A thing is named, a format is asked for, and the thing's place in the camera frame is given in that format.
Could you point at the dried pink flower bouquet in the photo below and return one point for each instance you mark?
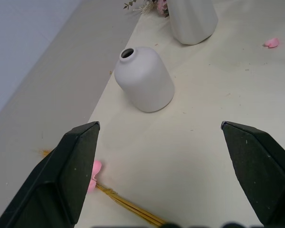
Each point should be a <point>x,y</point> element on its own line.
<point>154,6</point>

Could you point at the small grey ceramic vase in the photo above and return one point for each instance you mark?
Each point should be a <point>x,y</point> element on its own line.
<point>145,79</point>

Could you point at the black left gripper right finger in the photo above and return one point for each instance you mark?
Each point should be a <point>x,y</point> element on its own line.
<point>259,171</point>

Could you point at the tall white ribbed vase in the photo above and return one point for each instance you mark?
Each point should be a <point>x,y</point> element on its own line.
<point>192,20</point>

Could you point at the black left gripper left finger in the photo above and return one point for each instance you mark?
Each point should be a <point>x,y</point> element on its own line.
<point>61,171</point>

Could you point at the loose pink flower petal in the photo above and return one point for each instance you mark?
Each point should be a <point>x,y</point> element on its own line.
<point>272,42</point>

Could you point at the pink flower with yellow stems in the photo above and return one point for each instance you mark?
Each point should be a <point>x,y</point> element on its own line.
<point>123,202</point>

